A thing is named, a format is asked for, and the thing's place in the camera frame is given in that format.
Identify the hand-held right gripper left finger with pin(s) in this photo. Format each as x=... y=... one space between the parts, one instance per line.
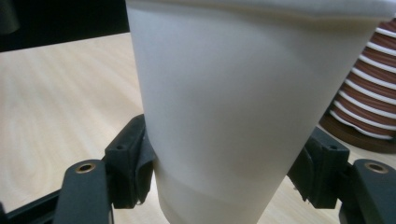
x=129 y=161

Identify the white paper cup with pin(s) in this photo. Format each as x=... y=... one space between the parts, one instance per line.
x=230 y=93

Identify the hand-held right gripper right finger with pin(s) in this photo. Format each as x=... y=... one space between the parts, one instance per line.
x=322 y=168

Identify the stack of brown cups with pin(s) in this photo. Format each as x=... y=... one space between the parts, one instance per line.
x=370 y=90

